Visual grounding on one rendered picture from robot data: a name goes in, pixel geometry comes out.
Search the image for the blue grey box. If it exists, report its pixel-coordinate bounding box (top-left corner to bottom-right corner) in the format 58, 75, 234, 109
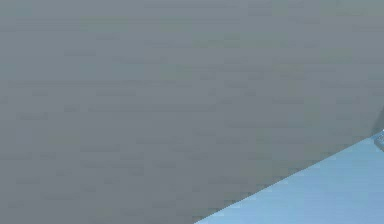
373, 129, 384, 153

